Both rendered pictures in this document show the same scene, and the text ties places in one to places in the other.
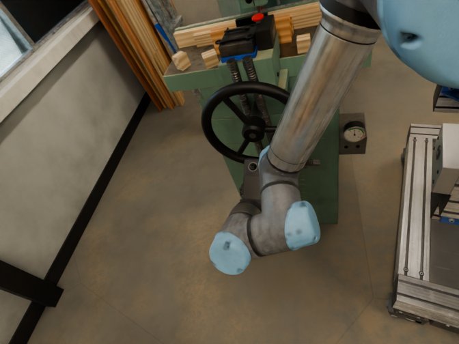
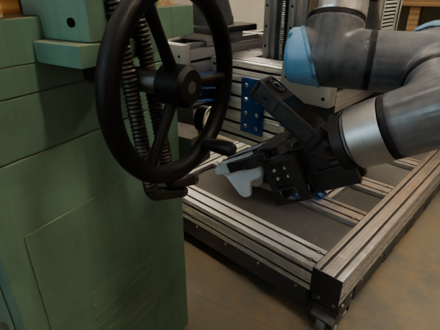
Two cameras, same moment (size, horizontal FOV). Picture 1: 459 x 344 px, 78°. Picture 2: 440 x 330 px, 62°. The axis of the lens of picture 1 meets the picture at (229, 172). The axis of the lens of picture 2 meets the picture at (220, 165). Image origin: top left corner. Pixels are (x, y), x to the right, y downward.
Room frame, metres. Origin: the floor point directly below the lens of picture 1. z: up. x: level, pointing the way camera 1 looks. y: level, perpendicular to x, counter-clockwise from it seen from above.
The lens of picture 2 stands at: (0.49, 0.41, 0.94)
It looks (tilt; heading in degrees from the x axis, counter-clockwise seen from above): 26 degrees down; 272
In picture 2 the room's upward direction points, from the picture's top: straight up
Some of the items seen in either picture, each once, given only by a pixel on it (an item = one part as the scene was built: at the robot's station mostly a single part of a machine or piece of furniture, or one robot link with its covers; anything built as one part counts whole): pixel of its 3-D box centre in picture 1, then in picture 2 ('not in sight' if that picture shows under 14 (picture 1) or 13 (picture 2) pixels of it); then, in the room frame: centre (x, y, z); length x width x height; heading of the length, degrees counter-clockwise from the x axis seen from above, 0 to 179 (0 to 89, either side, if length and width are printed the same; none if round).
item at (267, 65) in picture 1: (251, 63); (91, 2); (0.70, -0.17, 0.91); 0.15 x 0.14 x 0.09; 61
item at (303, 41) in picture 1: (303, 43); not in sight; (0.69, -0.32, 0.92); 0.03 x 0.03 x 0.03; 62
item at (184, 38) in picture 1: (261, 23); not in sight; (0.89, -0.28, 0.92); 0.60 x 0.02 x 0.05; 61
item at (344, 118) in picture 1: (352, 134); (182, 143); (0.62, -0.43, 0.58); 0.12 x 0.08 x 0.08; 151
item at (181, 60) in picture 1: (181, 61); not in sight; (0.88, 0.00, 0.92); 0.04 x 0.03 x 0.04; 118
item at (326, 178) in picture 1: (287, 133); (42, 238); (0.97, -0.33, 0.35); 0.58 x 0.45 x 0.71; 151
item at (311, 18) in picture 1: (285, 22); not in sight; (0.83, -0.33, 0.92); 0.60 x 0.02 x 0.04; 61
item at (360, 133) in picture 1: (354, 132); (204, 122); (0.56, -0.39, 0.65); 0.06 x 0.04 x 0.08; 61
